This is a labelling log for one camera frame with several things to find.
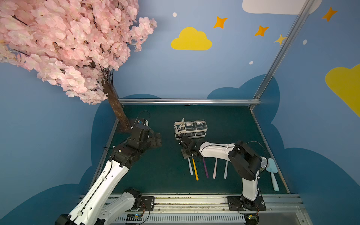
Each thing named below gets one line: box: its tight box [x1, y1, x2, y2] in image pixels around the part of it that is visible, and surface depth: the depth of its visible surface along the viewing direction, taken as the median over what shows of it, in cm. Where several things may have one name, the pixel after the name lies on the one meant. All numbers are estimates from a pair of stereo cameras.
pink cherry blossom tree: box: [0, 0, 157, 130], surface depth 52 cm
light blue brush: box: [265, 157, 280, 192], surface depth 88 cm
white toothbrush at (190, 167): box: [187, 157, 194, 176], surface depth 89 cm
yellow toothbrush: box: [192, 157, 200, 181], surface depth 87 cm
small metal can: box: [260, 156, 268, 169], surface depth 87 cm
